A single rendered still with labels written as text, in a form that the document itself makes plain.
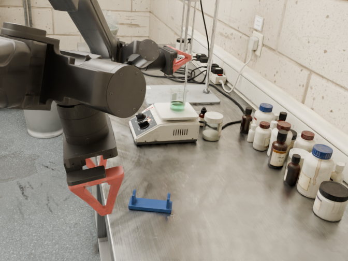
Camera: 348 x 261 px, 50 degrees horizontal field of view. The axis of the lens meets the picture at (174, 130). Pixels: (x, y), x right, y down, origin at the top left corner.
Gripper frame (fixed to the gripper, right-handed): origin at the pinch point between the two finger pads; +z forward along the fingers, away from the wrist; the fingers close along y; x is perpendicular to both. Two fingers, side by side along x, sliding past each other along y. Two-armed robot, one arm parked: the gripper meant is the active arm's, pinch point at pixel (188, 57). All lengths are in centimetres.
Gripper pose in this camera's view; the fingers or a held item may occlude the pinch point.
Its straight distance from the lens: 110.6
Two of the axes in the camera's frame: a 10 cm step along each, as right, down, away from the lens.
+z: 8.6, -1.6, 4.8
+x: -0.8, 8.9, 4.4
